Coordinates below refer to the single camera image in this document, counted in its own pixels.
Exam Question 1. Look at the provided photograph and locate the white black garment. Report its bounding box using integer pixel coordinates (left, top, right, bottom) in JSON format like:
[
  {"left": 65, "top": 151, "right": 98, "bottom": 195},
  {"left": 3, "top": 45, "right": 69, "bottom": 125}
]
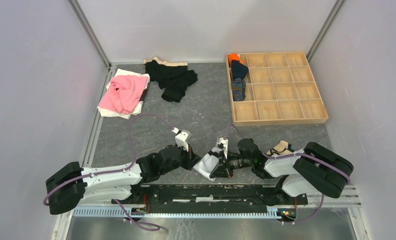
[{"left": 193, "top": 147, "right": 222, "bottom": 182}]

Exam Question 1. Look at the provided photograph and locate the pink garment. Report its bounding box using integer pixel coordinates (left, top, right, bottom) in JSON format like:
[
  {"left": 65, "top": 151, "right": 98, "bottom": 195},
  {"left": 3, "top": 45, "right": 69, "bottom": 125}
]
[{"left": 98, "top": 74, "right": 149, "bottom": 115}]

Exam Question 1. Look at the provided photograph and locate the beige garment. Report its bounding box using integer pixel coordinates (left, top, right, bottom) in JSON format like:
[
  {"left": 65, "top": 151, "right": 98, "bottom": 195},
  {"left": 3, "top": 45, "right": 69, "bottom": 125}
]
[{"left": 266, "top": 140, "right": 294, "bottom": 157}]

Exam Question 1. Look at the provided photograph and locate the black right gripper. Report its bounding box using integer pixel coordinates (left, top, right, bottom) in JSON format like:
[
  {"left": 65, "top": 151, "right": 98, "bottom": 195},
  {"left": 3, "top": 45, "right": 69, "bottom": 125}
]
[{"left": 210, "top": 149, "right": 253, "bottom": 179}]

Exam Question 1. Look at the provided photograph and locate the orange rolled garment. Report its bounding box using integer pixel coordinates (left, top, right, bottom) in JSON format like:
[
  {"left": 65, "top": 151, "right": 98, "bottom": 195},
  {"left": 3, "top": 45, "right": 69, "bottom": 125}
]
[{"left": 227, "top": 53, "right": 243, "bottom": 67}]

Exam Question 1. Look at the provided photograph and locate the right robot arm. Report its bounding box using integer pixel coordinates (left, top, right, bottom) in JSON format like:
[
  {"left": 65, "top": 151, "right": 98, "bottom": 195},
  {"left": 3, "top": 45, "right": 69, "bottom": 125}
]
[{"left": 194, "top": 138, "right": 354, "bottom": 204}]

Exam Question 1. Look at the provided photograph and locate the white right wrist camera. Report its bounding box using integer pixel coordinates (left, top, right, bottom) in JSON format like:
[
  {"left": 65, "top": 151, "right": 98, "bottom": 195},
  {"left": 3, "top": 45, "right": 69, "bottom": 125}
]
[{"left": 216, "top": 137, "right": 228, "bottom": 159}]

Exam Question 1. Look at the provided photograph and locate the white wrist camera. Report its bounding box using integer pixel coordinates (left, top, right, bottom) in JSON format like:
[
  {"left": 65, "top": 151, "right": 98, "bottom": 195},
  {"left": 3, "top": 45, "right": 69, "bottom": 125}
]
[
  {"left": 216, "top": 137, "right": 228, "bottom": 159},
  {"left": 172, "top": 127, "right": 190, "bottom": 152}
]

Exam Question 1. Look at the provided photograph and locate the navy rolled garment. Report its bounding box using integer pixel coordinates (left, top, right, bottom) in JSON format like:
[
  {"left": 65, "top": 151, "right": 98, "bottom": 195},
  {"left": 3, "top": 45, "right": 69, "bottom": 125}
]
[{"left": 231, "top": 60, "right": 249, "bottom": 81}]

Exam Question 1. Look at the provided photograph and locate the wooden compartment tray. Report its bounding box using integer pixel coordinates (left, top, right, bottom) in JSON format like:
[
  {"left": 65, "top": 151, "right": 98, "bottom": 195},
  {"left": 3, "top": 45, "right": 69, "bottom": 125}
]
[{"left": 226, "top": 51, "right": 328, "bottom": 126}]

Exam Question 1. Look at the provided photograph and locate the black underwear pile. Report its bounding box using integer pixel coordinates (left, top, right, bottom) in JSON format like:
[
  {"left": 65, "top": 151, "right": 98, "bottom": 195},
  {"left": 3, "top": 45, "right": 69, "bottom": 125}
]
[{"left": 144, "top": 59, "right": 198, "bottom": 103}]

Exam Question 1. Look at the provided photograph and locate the navy striped boxer underwear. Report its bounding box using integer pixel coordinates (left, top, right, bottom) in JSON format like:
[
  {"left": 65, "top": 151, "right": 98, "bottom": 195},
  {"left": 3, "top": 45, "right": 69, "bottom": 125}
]
[{"left": 231, "top": 78, "right": 246, "bottom": 102}]

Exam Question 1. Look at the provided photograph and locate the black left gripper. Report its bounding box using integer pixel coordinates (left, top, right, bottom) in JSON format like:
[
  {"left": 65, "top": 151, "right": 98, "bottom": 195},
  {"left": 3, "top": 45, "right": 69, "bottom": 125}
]
[{"left": 160, "top": 141, "right": 201, "bottom": 175}]

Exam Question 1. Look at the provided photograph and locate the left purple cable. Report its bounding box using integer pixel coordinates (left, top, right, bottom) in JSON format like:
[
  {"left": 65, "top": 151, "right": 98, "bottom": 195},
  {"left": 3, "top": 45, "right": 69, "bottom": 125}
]
[{"left": 43, "top": 112, "right": 181, "bottom": 232}]

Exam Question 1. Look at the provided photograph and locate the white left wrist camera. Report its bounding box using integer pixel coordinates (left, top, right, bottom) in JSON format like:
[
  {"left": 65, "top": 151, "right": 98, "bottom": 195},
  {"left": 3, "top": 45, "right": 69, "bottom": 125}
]
[{"left": 172, "top": 127, "right": 190, "bottom": 152}]

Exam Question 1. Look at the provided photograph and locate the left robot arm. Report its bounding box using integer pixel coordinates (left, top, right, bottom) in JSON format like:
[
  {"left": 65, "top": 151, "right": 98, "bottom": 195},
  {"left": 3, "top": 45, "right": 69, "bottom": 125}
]
[{"left": 43, "top": 145, "right": 200, "bottom": 215}]

